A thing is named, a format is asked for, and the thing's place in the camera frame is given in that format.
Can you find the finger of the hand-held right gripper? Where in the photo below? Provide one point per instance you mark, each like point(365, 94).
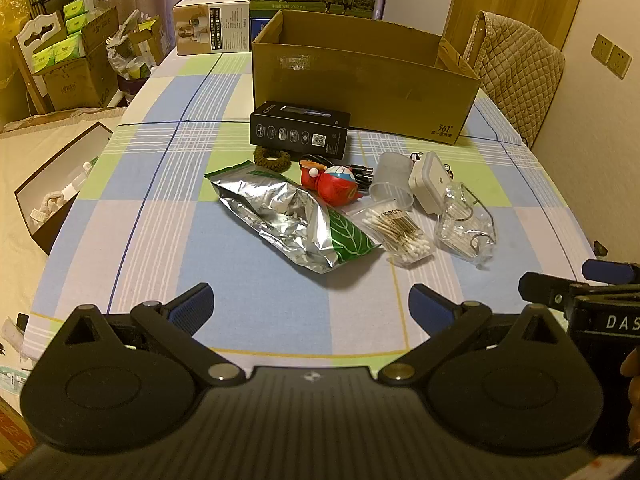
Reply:
point(607, 271)
point(545, 287)

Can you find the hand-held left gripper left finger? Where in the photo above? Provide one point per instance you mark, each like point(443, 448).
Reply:
point(192, 306)

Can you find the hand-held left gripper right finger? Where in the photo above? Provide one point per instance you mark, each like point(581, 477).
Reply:
point(429, 306)

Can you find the white plug adapter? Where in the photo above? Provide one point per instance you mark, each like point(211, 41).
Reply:
point(427, 180)

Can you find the black shaver box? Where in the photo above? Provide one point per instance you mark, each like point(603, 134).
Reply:
point(295, 135)

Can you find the person's right hand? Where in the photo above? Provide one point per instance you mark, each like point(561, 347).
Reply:
point(632, 395)

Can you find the bag of cotton swabs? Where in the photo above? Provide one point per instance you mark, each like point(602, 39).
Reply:
point(400, 230)

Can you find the clear bag of key rings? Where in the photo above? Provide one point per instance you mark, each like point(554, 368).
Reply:
point(460, 230)

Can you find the silver foil bag green leaf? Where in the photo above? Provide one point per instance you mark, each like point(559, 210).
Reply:
point(280, 220)

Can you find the translucent plastic cup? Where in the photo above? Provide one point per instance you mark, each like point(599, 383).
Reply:
point(392, 175)

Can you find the dark brown open box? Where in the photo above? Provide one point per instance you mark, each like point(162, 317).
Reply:
point(60, 232)

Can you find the red cartoon toy figure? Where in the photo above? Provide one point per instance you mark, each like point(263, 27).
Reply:
point(335, 185)

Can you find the white plastic fittings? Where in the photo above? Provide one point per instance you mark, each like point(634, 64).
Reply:
point(52, 200)

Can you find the chair with quilted cover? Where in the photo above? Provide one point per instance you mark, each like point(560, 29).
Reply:
point(520, 70)

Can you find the cream bed cover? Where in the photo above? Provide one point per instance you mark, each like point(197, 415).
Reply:
point(20, 160)

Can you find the large cardboard box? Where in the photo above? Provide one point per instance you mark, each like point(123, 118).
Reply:
point(80, 85)

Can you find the crumpled plastic bag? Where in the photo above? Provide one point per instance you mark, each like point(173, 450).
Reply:
point(120, 55)

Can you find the small cardboard box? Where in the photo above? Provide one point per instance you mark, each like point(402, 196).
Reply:
point(150, 42)

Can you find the white product box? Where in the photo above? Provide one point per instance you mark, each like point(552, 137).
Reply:
point(210, 25)

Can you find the stack of green tissue packs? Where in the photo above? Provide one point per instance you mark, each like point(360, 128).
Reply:
point(55, 52)

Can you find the yellow plastic bag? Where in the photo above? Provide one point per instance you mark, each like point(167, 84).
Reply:
point(10, 60)

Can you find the white wooden chair back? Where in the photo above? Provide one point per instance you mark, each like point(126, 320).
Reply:
point(30, 35)

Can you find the wall socket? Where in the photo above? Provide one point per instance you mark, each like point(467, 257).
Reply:
point(621, 62)
point(602, 50)

